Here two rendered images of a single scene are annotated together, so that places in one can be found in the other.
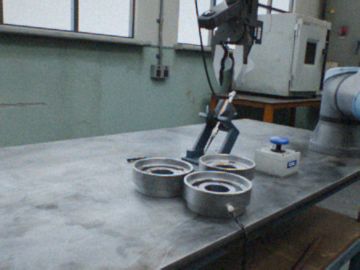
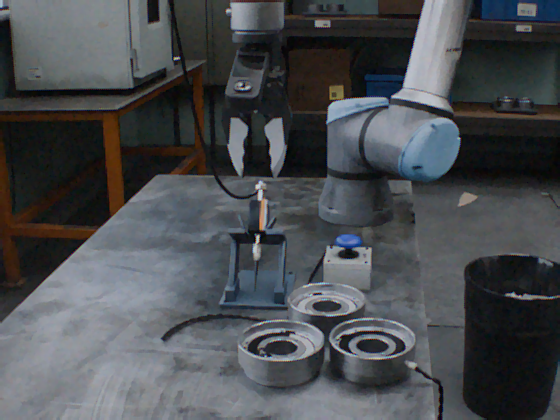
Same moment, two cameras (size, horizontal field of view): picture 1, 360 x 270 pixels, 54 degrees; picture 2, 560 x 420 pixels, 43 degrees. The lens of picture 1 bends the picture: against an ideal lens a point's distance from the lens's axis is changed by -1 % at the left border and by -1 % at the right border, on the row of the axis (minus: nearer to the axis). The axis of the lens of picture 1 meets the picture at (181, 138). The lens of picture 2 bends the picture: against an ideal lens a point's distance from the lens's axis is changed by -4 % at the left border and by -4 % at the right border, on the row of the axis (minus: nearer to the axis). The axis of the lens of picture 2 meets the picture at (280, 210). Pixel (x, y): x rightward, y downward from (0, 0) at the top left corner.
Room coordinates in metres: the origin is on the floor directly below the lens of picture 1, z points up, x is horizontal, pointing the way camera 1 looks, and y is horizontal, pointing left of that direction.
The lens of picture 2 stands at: (-0.05, 0.50, 1.27)
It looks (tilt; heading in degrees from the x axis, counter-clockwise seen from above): 18 degrees down; 324
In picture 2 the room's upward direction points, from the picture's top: 1 degrees counter-clockwise
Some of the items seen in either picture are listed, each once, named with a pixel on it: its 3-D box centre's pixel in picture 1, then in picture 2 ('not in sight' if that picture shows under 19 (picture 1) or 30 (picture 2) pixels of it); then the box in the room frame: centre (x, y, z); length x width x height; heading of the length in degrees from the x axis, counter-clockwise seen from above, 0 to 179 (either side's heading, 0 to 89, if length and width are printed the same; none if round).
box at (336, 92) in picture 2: not in sight; (321, 76); (3.42, -2.37, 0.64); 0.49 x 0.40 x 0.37; 51
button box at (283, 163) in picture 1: (278, 159); (348, 266); (0.74, -0.21, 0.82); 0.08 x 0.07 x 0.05; 136
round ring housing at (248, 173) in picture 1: (226, 171); (326, 311); (0.65, -0.09, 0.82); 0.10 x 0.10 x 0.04
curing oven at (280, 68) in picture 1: (284, 58); (101, 14); (3.11, -0.83, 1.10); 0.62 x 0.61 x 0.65; 136
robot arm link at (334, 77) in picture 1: (346, 92); (360, 131); (0.97, -0.44, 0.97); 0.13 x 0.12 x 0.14; 3
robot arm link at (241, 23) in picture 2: not in sight; (255, 18); (0.83, -0.11, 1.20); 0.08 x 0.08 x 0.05
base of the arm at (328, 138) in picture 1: (338, 133); (356, 189); (0.98, -0.44, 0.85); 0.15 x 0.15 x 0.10
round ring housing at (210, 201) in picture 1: (216, 194); (372, 351); (0.53, -0.06, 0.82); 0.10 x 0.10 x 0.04
